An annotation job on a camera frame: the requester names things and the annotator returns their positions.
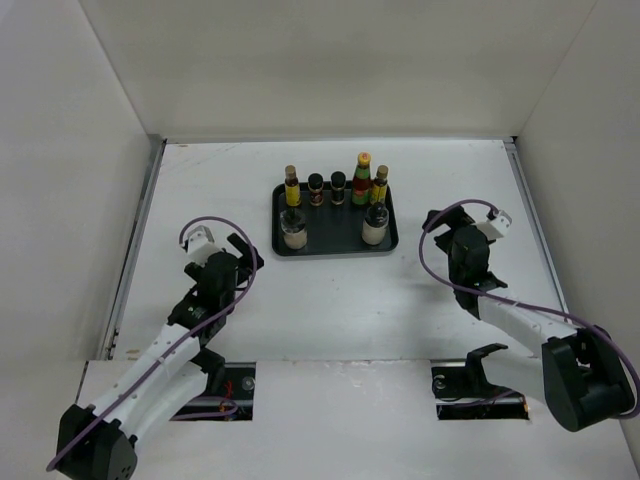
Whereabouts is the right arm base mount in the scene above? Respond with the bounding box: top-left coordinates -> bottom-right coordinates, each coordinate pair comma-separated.
431,343 -> 529,421

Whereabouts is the small brown spice jar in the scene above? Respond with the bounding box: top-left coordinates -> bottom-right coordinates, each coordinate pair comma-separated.
308,173 -> 324,207

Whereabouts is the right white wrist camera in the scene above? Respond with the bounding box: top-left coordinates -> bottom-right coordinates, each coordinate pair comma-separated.
476,210 -> 512,242

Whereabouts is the small dark spice jar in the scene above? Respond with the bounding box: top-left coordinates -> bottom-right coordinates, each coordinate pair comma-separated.
330,171 -> 346,206

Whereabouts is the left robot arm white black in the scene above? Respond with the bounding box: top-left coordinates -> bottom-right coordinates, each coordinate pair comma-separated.
47,226 -> 264,479

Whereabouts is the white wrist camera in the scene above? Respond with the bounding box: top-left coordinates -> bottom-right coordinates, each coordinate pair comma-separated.
476,210 -> 512,242
184,225 -> 220,266

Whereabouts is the small yellow-label bottle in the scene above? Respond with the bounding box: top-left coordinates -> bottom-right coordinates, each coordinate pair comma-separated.
284,165 -> 301,208
369,165 -> 389,205

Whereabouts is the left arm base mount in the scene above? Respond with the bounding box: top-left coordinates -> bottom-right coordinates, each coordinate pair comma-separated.
172,362 -> 257,422

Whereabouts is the aluminium table rail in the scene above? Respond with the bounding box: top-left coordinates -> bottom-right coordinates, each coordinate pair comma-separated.
97,134 -> 167,360
503,137 -> 567,311

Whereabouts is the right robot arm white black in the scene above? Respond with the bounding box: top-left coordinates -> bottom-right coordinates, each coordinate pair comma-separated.
422,201 -> 639,432

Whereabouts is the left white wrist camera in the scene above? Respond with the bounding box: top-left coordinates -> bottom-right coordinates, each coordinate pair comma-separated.
184,225 -> 220,266

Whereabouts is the black plastic tray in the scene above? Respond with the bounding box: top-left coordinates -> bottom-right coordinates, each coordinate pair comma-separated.
271,181 -> 399,257

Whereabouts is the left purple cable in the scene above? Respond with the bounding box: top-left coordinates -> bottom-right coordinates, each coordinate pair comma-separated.
45,215 -> 260,472

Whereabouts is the tall green sauce bottle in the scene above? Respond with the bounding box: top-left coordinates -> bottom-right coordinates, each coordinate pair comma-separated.
351,152 -> 372,206

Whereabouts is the left aluminium table rail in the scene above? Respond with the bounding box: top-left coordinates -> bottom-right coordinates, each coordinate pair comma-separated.
97,134 -> 167,360

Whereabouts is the white shaker black cap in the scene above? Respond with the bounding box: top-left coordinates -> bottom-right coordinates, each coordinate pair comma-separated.
361,202 -> 389,246
280,207 -> 307,250

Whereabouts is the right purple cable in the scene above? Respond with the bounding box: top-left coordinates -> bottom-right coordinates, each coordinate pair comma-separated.
418,198 -> 640,419

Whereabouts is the purple cable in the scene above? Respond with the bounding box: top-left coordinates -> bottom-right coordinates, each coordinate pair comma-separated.
418,198 -> 640,419
45,215 -> 260,472

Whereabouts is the right aluminium table rail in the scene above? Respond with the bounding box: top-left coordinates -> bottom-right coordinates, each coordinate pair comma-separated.
503,137 -> 567,311

